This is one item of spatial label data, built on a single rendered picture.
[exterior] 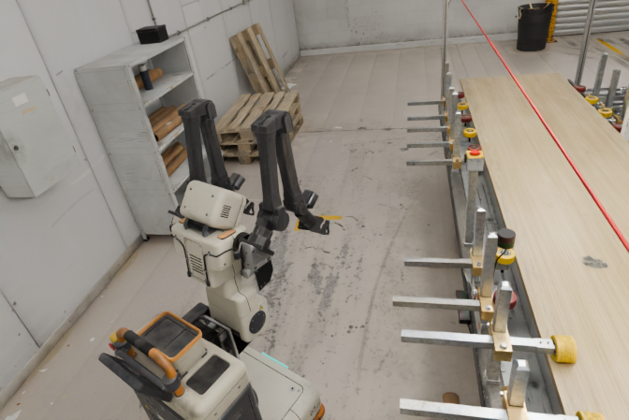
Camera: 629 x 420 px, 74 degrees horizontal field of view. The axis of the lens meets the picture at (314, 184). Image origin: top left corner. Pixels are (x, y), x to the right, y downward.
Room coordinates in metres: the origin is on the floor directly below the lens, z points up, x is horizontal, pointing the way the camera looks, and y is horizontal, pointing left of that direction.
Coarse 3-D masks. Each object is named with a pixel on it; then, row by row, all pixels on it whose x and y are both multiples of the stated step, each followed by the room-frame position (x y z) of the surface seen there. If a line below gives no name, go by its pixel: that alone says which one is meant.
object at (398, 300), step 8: (400, 296) 1.21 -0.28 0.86; (400, 304) 1.19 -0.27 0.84; (408, 304) 1.18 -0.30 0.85; (416, 304) 1.17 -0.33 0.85; (424, 304) 1.16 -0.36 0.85; (432, 304) 1.15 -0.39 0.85; (440, 304) 1.14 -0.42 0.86; (448, 304) 1.14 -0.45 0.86; (456, 304) 1.13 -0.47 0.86; (464, 304) 1.12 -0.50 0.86; (472, 304) 1.12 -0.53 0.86
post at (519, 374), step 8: (520, 360) 0.68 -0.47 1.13; (512, 368) 0.68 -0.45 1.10; (520, 368) 0.66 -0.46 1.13; (528, 368) 0.66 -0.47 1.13; (512, 376) 0.67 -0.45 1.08; (520, 376) 0.65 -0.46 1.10; (528, 376) 0.65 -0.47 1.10; (512, 384) 0.66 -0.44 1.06; (520, 384) 0.65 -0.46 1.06; (512, 392) 0.66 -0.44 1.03; (520, 392) 0.65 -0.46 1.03; (512, 400) 0.66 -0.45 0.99; (520, 400) 0.65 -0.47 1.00
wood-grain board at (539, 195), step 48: (480, 96) 3.13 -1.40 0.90; (576, 96) 2.85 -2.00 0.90; (480, 144) 2.33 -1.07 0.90; (528, 144) 2.24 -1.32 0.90; (576, 144) 2.15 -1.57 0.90; (624, 144) 2.07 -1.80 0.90; (528, 192) 1.74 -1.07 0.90; (576, 192) 1.68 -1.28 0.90; (624, 192) 1.63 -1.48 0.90; (528, 240) 1.38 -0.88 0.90; (576, 240) 1.34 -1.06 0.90; (528, 288) 1.12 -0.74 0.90; (576, 288) 1.09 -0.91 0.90; (624, 288) 1.06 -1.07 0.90; (576, 336) 0.89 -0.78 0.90; (624, 336) 0.86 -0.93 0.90; (576, 384) 0.73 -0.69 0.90; (624, 384) 0.71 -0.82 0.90
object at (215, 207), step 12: (192, 192) 1.40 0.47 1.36; (204, 192) 1.37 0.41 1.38; (216, 192) 1.34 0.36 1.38; (228, 192) 1.36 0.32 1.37; (192, 204) 1.37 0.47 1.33; (204, 204) 1.34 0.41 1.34; (216, 204) 1.31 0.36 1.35; (228, 204) 1.33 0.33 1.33; (240, 204) 1.37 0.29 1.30; (192, 216) 1.34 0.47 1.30; (204, 216) 1.30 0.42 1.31; (216, 216) 1.29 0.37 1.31; (228, 216) 1.32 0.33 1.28; (240, 216) 1.36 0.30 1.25; (228, 228) 1.32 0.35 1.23
